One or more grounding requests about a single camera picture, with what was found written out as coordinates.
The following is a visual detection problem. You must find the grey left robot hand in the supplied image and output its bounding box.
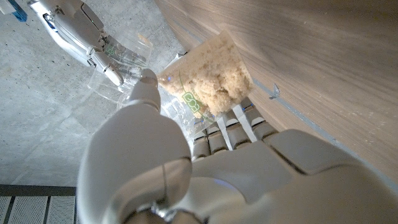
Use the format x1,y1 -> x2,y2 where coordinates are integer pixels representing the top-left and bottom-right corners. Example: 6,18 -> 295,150
76,68 -> 398,224

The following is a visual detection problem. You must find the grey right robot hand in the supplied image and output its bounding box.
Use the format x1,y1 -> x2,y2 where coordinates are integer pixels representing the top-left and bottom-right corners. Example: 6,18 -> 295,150
27,0 -> 147,87

